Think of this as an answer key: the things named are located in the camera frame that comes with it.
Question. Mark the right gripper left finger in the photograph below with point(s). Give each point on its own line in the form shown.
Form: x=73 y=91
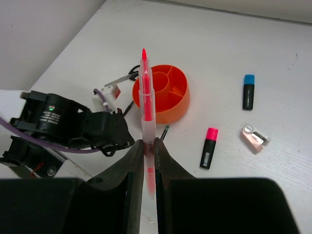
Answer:
x=121 y=185

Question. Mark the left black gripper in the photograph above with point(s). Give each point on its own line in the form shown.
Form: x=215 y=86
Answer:
x=103 y=131

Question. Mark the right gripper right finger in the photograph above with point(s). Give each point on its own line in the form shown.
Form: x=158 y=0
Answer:
x=167 y=170

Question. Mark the black clear gel pen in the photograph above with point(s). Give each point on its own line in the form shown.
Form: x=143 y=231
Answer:
x=164 y=132

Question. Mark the pink translucent pen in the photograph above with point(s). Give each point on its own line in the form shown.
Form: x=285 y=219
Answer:
x=148 y=120

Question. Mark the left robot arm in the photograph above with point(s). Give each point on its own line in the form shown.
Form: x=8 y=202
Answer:
x=44 y=127

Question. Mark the pink capped black highlighter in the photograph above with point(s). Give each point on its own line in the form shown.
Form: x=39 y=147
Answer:
x=208 y=148

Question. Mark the orange round compartment organizer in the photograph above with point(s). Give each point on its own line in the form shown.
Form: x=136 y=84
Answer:
x=172 y=93

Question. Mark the blue capped black highlighter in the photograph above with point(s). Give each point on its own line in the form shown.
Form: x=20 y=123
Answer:
x=248 y=92

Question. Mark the black handled scissors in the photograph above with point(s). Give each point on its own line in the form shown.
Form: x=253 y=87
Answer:
x=132 y=75

